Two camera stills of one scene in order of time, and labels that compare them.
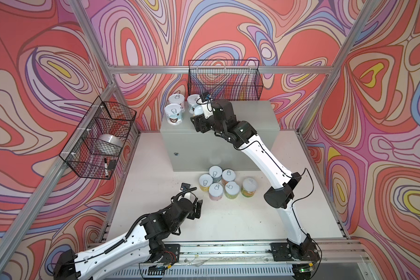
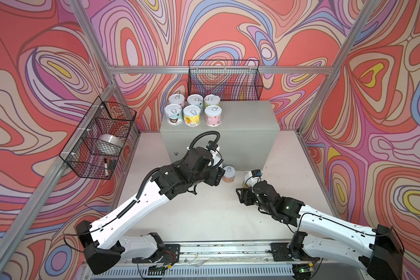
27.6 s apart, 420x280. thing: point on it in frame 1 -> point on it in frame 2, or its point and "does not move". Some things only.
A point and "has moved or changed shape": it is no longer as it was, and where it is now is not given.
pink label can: [216, 191] has moved or changed shape
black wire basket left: [98, 143] does not move
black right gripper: [200, 121] -> [245, 193]
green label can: [231, 190] has moved or changed shape
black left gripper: [192, 214] -> [216, 177]
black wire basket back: [234, 80] does not move
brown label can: [174, 114] does not move
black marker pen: [106, 168] does not move
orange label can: [228, 175] does not move
